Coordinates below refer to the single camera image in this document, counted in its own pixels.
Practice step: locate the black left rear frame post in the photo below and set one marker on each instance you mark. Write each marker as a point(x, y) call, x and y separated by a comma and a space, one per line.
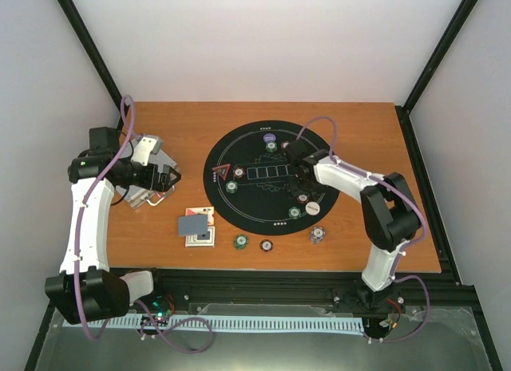
point(80, 29)

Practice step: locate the orange poker chip stack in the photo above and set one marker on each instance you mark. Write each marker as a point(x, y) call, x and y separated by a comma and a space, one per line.
point(266, 245)

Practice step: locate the black right rear frame post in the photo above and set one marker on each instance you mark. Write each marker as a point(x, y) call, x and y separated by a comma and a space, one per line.
point(446, 40)

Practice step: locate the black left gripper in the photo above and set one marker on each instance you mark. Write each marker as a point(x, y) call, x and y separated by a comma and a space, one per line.
point(150, 183)

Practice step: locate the purple blind button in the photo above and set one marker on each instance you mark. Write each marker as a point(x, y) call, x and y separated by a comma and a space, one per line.
point(269, 137)

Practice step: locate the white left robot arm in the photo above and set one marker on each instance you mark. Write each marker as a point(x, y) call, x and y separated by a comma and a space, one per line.
point(85, 290)

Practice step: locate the white dealer button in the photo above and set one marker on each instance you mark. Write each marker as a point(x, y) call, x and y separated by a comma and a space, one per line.
point(312, 208)

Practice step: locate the blue poker chip stack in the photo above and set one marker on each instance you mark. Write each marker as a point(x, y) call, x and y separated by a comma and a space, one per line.
point(317, 235)

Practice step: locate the black right frame rail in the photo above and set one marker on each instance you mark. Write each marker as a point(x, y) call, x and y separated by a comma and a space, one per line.
point(432, 213)

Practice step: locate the green chip seat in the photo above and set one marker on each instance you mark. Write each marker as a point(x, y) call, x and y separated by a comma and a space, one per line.
point(294, 213)
point(271, 147)
point(231, 186)

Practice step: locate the blue backed card deck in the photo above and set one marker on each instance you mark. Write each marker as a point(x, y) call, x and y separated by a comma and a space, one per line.
point(192, 225)

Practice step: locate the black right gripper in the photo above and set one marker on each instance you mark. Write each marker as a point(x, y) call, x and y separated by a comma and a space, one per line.
point(296, 188)

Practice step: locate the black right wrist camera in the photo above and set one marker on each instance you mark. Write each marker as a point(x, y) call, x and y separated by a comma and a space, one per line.
point(295, 151)

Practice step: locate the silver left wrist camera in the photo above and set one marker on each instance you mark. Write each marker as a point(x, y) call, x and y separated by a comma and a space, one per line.
point(144, 147)

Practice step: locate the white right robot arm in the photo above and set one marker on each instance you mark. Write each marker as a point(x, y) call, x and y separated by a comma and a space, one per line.
point(391, 217)

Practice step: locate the light blue cable duct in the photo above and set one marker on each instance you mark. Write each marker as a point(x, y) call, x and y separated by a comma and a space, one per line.
point(265, 325)

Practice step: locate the green chip top seat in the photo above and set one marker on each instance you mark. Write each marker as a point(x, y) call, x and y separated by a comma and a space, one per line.
point(271, 147)

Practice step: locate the metal front tray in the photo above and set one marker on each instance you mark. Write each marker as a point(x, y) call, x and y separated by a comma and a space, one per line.
point(440, 339)

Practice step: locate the black round poker mat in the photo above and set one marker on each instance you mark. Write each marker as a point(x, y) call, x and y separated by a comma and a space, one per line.
point(261, 203)

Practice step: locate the green poker chip stack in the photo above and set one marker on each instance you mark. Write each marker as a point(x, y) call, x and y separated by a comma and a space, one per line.
point(240, 242)

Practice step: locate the black frame post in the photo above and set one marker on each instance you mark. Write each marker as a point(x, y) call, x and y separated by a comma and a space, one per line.
point(446, 40)
point(80, 29)

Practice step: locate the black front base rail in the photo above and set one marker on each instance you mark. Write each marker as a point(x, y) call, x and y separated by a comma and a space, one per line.
point(335, 290)

